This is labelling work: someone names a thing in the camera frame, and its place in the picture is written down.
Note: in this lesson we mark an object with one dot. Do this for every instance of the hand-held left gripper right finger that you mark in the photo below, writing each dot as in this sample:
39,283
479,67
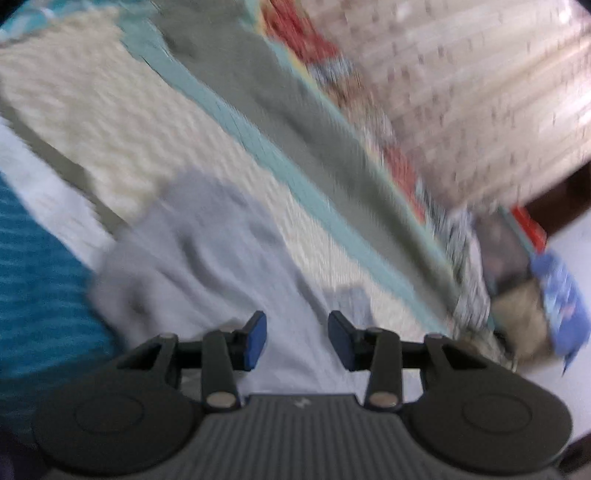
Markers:
340,337

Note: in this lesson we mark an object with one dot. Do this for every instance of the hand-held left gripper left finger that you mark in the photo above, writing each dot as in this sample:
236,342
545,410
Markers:
256,339

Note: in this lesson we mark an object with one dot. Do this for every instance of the grey pants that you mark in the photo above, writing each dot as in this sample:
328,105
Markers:
207,258

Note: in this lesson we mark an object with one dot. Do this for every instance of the pile of khaki clothes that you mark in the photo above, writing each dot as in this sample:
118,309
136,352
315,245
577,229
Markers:
521,318

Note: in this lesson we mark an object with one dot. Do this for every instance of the blue printed packet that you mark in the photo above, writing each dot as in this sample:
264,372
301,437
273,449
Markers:
561,304

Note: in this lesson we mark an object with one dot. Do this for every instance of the patterned bed sheet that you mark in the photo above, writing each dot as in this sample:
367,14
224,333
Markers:
138,115

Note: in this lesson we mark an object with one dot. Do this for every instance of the dark wooden furniture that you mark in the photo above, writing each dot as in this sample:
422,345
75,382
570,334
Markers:
565,203

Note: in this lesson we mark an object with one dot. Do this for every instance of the beige leaf-print curtain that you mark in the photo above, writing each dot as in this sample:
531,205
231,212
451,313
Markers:
461,92

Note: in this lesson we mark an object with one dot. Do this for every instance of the floral patchwork quilt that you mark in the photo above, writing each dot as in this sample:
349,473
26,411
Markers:
300,32

